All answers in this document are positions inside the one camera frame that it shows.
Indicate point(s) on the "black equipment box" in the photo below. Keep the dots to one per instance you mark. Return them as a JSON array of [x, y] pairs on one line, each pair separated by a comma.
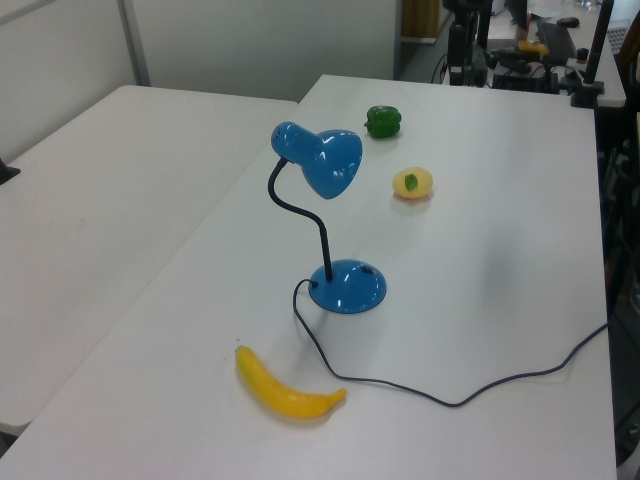
[[525, 75]]

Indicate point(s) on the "black camera pole with clamp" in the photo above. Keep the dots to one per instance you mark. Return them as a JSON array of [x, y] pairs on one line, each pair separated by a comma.
[[596, 50]]

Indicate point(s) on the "green toy bell pepper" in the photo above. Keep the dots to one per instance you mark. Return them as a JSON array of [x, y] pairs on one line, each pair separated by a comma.
[[382, 122]]

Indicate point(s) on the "wooden cabinet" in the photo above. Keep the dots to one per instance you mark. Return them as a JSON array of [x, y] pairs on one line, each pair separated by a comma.
[[420, 20]]

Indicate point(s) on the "grey partition frame post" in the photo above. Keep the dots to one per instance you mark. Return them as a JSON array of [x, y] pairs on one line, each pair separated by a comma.
[[134, 45]]

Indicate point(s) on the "yellow toy banana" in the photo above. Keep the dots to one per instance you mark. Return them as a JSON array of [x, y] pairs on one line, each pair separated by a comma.
[[280, 395]]

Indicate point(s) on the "black computer keyboard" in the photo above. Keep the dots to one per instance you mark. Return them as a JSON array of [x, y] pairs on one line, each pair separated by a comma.
[[555, 39]]

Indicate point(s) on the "yellow toy peach with leaf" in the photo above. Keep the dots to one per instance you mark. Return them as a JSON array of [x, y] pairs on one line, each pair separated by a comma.
[[412, 184]]

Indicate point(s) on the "blue desk lamp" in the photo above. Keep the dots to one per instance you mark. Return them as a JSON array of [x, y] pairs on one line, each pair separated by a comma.
[[330, 160]]

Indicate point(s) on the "small yellow object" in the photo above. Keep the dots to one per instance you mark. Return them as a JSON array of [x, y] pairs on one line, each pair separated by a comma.
[[532, 47]]

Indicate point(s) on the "black computer mouse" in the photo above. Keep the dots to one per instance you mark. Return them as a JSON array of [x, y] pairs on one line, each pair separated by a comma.
[[568, 21]]

